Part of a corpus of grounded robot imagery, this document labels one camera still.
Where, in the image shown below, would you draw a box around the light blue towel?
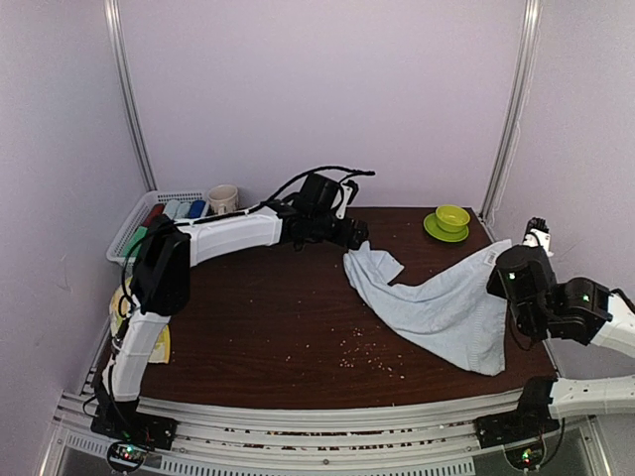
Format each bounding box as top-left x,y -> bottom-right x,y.
343,239 -> 512,376
163,199 -> 181,219

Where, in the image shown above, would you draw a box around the yellow green patterned towel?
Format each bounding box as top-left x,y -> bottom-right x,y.
109,278 -> 172,364

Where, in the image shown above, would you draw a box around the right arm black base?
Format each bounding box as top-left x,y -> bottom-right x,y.
474,410 -> 561,449

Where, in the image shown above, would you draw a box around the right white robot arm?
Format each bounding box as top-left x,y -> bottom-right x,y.
487,245 -> 634,438

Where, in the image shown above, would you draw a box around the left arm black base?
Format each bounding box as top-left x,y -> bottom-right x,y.
90,412 -> 178,450

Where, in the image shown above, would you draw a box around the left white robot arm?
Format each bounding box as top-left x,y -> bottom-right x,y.
94,199 -> 369,440

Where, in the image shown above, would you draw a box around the beige ceramic mug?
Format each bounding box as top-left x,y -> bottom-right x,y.
205,184 -> 239,215

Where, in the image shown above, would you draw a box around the green saucer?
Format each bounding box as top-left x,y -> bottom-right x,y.
422,211 -> 470,244

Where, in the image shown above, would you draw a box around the green cup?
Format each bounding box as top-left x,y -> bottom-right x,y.
435,204 -> 470,233

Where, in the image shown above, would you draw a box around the rolled dark blue towel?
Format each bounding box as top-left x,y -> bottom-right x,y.
188,200 -> 205,218

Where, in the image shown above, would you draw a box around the rolled pale teal towel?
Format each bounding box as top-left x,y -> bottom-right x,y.
175,202 -> 191,220

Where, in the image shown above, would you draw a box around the rolled light blue towel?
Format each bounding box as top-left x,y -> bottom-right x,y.
163,199 -> 181,219

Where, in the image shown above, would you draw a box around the rolled brown towel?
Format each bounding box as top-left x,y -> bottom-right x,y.
141,203 -> 165,228

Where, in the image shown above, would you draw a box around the rolled green towel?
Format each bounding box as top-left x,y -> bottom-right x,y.
122,226 -> 148,256

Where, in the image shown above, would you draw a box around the white plastic basket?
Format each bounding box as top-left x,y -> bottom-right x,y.
106,189 -> 209,266

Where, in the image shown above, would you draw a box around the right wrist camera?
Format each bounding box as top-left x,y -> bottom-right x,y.
521,217 -> 554,258

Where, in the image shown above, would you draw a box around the aluminium front rail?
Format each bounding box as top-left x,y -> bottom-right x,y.
36,391 -> 617,475

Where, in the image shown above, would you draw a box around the right aluminium frame post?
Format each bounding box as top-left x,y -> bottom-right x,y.
480,0 -> 543,223

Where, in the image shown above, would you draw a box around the aluminium frame post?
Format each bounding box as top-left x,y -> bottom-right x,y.
103,0 -> 158,191
480,0 -> 543,223

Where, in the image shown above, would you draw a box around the left aluminium frame post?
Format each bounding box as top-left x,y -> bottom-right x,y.
103,0 -> 158,191

